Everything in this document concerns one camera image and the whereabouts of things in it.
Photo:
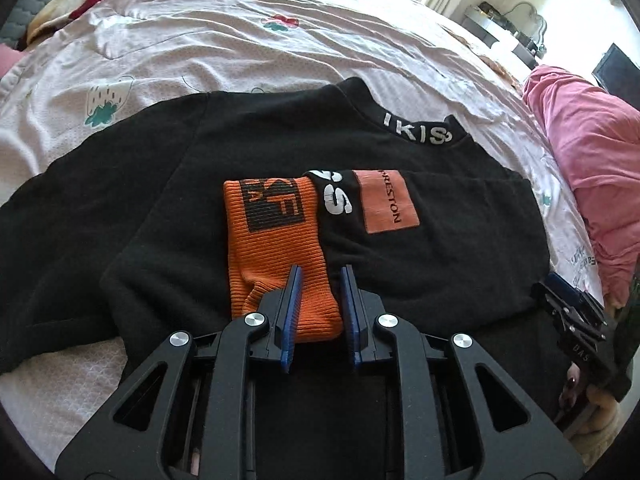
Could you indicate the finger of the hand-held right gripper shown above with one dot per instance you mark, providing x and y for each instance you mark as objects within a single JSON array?
[{"x": 567, "y": 287}]

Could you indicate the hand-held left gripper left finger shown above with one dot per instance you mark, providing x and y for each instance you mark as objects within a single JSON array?
[{"x": 292, "y": 310}]

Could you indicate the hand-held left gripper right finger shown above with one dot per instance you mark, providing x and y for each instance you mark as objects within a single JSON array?
[{"x": 348, "y": 310}]

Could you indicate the black sweater with orange cuffs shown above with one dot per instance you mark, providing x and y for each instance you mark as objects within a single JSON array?
[{"x": 200, "y": 185}]

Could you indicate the person's right hand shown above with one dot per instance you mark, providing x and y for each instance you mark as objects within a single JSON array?
[{"x": 597, "y": 405}]

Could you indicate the pink blanket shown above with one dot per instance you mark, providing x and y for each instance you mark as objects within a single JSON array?
[{"x": 595, "y": 160}]

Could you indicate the black monitor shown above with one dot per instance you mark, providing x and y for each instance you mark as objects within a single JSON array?
[{"x": 617, "y": 77}]

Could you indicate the white desk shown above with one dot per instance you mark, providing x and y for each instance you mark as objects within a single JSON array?
[{"x": 500, "y": 35}]

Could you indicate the white printed bed quilt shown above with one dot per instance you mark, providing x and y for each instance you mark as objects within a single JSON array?
[{"x": 225, "y": 45}]

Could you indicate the pink pillow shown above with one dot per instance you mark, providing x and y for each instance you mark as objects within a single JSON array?
[{"x": 9, "y": 60}]

